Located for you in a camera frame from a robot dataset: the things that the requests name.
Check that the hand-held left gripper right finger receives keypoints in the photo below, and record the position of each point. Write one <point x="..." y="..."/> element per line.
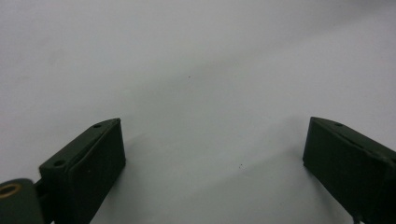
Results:
<point x="351" y="161"/>

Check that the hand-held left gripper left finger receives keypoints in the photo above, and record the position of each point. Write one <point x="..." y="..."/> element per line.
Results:
<point x="88" y="168"/>

